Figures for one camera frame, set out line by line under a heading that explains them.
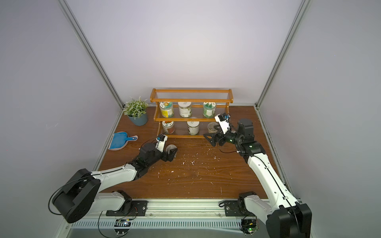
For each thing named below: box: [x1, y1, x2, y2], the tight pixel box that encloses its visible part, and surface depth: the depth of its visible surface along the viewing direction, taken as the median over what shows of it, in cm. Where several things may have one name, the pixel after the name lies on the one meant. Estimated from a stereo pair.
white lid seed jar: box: [177, 101, 192, 118], surface depth 89 cm
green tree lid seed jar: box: [202, 101, 217, 119], surface depth 91 cm
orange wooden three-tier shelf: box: [149, 88, 234, 139], surface depth 94 cm
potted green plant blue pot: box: [123, 95, 149, 127], surface depth 100 cm
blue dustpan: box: [107, 131, 139, 151], surface depth 100 cm
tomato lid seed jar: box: [161, 120, 176, 135], surface depth 99 cm
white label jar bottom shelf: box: [186, 120, 200, 136], surface depth 97 cm
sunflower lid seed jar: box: [159, 101, 175, 119], surface depth 91 cm
